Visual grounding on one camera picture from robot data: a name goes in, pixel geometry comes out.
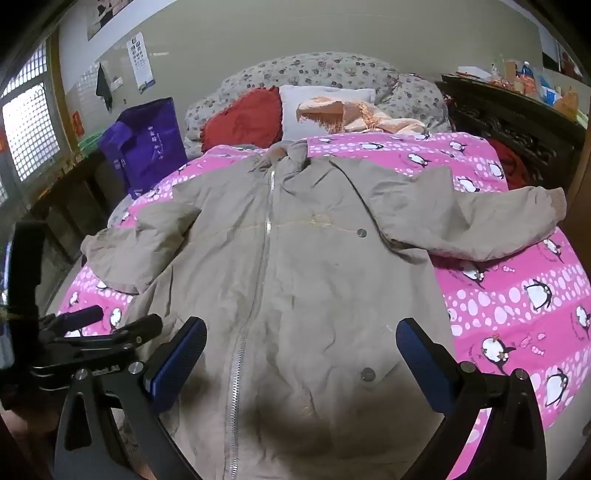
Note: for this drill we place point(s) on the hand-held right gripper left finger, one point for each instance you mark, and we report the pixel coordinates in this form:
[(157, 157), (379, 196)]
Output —
[(178, 369)]

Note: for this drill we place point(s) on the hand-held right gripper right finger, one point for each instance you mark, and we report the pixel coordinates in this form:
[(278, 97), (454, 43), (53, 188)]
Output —
[(425, 364)]

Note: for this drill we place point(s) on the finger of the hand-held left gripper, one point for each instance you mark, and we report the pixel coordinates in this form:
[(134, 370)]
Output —
[(78, 317), (138, 328)]

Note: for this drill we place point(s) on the beige zip jacket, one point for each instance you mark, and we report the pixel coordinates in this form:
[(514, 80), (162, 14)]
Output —
[(300, 277)]

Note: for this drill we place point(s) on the dark wooden desk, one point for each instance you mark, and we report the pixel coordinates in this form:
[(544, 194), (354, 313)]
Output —
[(78, 198)]

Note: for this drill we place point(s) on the pink penguin print blanket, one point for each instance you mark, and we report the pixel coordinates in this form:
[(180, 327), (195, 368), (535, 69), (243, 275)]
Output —
[(508, 300)]

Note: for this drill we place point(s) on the lattice window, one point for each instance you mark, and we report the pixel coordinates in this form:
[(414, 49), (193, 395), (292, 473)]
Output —
[(30, 129)]

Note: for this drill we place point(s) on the green basket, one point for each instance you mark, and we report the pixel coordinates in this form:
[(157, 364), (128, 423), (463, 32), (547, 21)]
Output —
[(92, 141)]

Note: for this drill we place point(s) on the purple garment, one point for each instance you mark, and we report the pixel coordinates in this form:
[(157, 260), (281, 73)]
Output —
[(143, 147)]

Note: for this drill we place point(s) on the dark hanging cloth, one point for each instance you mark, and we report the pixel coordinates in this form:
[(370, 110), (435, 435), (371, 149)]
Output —
[(104, 87)]

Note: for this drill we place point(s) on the red cloth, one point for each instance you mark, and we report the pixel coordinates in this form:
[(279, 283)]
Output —
[(512, 161)]

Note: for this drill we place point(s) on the brown wooden board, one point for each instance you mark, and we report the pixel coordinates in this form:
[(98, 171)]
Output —
[(579, 198)]

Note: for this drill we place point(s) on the red garment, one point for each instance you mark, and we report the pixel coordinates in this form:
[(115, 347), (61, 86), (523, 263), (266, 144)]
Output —
[(244, 120)]

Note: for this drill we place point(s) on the peach fringed scarf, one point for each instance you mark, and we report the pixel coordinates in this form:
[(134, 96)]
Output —
[(397, 125)]

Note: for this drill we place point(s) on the white pillow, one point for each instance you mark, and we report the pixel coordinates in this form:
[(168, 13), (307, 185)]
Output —
[(288, 115)]

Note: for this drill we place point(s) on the red wall sign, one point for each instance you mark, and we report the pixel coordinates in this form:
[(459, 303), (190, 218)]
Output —
[(78, 123)]

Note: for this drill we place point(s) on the white wall calendar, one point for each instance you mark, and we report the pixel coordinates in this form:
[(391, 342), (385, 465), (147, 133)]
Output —
[(141, 60)]

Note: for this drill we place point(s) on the wall poster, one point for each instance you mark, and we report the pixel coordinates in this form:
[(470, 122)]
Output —
[(104, 18)]

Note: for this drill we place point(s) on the red wall picture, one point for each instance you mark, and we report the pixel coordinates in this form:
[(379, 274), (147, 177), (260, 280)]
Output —
[(570, 62)]

